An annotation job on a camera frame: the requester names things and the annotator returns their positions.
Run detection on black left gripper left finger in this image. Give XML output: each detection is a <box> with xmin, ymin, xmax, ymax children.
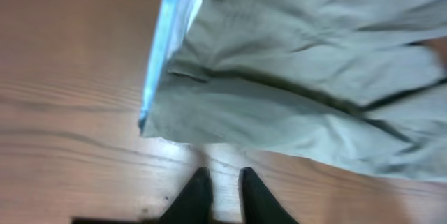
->
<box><xmin>159</xmin><ymin>167</ymin><xmax>213</xmax><ymax>224</ymax></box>

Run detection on khaki green shorts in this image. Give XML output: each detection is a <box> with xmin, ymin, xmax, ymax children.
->
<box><xmin>139</xmin><ymin>0</ymin><xmax>446</xmax><ymax>181</ymax></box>

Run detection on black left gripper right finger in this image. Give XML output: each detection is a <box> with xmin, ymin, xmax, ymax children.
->
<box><xmin>240</xmin><ymin>167</ymin><xmax>298</xmax><ymax>224</ymax></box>

